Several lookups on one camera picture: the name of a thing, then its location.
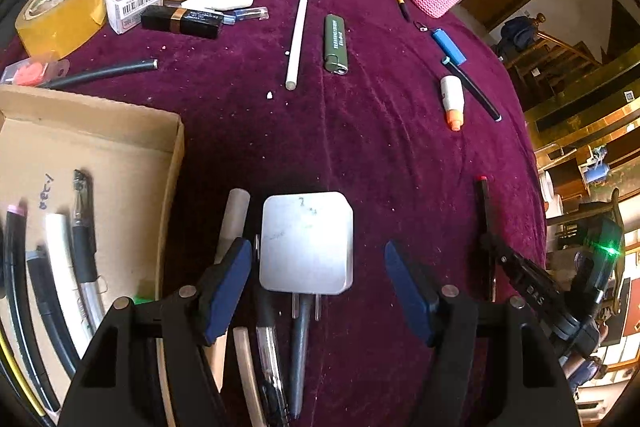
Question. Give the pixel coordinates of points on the green lighter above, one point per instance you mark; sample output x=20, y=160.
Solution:
x=335, y=42

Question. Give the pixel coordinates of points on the white orange-tipped correction pen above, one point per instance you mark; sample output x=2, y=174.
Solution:
x=452, y=97

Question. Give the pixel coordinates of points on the blue white ornament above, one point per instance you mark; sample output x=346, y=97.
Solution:
x=595, y=174

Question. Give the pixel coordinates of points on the black grip gel pen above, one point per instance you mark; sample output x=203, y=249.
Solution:
x=82, y=247

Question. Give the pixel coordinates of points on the shallow cardboard box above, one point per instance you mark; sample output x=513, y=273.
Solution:
x=110, y=147

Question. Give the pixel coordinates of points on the white barcode box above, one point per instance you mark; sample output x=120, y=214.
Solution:
x=132, y=4

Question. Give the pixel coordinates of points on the slim black pen red tip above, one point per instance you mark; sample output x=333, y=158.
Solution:
x=482, y=207

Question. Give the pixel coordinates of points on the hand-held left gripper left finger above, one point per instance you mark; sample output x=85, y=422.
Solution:
x=227, y=287

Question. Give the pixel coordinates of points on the dark jacket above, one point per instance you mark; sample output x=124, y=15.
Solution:
x=515, y=37

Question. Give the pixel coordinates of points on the yellow packing tape roll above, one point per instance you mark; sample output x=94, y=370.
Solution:
x=65, y=32

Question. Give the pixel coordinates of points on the blue lighter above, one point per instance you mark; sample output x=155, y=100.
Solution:
x=448, y=47

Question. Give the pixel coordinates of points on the grey pen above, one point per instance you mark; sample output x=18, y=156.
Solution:
x=299, y=357

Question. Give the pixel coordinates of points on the wooden staircase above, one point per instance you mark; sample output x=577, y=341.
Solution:
x=565, y=57

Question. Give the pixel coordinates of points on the white stylus pencil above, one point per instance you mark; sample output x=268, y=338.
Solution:
x=296, y=44

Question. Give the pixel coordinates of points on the person's right hand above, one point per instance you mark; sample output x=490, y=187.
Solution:
x=582, y=369

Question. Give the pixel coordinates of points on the white charger plug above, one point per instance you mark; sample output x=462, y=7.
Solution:
x=305, y=242

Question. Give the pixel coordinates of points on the patterned rug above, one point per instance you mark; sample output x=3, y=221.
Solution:
x=629, y=307

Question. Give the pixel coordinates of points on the small metal clip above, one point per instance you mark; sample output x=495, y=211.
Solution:
x=422, y=27

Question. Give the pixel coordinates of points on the black lipstick tube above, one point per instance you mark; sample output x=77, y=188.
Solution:
x=182, y=22

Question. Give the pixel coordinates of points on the small clear plastic packet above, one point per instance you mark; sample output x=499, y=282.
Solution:
x=32, y=73

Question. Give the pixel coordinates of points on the black marker grey cap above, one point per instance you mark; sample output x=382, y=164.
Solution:
x=47, y=307

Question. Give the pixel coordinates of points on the thin black pen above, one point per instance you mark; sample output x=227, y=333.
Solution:
x=475, y=92

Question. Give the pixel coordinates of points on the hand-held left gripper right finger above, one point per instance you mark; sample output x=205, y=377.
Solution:
x=407, y=292

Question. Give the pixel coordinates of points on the clear pen refill tube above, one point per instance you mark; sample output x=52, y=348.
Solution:
x=247, y=13

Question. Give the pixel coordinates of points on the glossy wooden ledge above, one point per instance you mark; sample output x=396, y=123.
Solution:
x=590, y=122

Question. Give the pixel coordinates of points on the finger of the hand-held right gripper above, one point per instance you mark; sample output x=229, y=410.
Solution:
x=515, y=264

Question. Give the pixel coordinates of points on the purple velvet tablecloth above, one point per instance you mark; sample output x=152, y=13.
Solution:
x=380, y=147

